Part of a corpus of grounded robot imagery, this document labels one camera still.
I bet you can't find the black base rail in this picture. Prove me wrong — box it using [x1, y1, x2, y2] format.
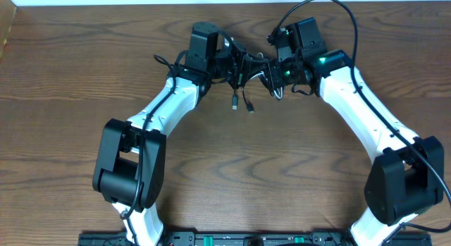
[77, 230, 433, 246]

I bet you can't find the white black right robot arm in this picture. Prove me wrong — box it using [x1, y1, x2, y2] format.
[267, 18, 450, 245]

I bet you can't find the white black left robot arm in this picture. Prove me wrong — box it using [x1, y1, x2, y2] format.
[92, 22, 265, 245]

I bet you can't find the black usb cable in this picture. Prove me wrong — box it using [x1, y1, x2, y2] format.
[241, 51, 272, 116]
[230, 71, 240, 111]

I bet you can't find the white usb cable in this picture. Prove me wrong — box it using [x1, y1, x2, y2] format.
[248, 51, 285, 101]

